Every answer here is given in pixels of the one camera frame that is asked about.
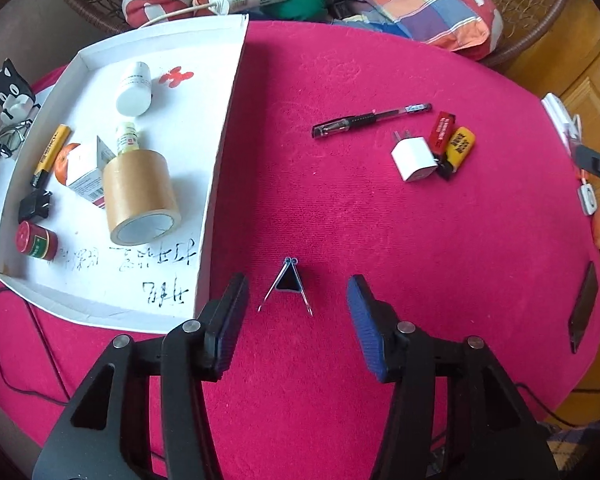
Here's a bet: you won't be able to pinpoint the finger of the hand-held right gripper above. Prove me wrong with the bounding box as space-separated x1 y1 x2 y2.
572 143 600 184

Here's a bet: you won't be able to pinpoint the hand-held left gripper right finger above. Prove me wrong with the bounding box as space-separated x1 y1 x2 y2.
346 274 561 480

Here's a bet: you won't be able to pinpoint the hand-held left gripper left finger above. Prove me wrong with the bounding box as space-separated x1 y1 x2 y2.
32 272 251 480

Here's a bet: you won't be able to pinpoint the blue binder clip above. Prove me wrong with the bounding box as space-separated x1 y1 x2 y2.
258 257 315 318

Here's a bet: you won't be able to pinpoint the white cardboard box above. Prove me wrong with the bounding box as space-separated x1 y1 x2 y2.
0 14 251 335

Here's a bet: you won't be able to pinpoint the red white medicine box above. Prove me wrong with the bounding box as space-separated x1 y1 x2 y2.
62 134 119 210

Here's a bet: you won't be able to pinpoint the white eye drop bottle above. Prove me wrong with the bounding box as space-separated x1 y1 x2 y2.
113 120 142 155

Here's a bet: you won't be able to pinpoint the black charger plug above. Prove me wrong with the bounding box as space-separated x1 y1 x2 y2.
18 188 55 225

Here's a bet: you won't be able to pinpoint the orange tangerine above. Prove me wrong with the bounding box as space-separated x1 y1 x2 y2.
54 143 84 186

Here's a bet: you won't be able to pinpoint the yellow lighter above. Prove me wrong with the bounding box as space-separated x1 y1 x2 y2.
437 127 477 181
31 124 73 189

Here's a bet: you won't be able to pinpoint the white pill bottle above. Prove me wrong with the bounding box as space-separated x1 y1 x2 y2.
114 61 154 117

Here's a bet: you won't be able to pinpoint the white plastic case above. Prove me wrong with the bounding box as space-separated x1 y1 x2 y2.
540 92 581 149

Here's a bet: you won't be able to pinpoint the magenta tablecloth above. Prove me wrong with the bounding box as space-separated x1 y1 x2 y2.
0 20 600 480

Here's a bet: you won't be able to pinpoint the black smartphone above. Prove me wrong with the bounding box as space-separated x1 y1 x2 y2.
568 261 600 355

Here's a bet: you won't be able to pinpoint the brown tape roll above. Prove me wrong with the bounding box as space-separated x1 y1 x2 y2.
102 148 182 247

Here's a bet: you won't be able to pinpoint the red lighter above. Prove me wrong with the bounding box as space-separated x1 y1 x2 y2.
427 110 455 162

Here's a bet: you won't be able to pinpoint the white charger plug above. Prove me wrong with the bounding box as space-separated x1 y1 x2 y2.
390 129 440 184

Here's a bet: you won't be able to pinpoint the wicker chair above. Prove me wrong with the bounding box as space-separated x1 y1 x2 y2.
42 0 577 69

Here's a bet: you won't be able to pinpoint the small red green jar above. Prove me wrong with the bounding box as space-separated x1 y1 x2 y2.
15 220 59 261

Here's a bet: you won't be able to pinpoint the black gel pen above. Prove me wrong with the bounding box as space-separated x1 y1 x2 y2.
312 103 434 140

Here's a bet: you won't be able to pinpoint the plaid blanket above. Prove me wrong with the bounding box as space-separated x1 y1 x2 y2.
540 420 587 480

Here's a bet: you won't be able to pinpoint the patchwork checked cushion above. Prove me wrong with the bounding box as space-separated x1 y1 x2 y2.
364 0 492 52

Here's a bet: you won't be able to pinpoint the black eyeglasses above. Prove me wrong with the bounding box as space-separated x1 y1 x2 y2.
0 119 34 161

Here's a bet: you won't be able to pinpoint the black white cat figure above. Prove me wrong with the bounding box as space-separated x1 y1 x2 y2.
0 58 41 122

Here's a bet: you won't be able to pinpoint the green cloth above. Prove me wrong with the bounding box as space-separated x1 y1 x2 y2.
249 0 342 24

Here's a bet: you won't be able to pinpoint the white tag with orange strap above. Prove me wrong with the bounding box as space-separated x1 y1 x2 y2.
577 165 600 216

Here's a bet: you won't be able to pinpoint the black cable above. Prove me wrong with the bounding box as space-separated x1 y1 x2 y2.
516 382 600 429
0 287 74 407

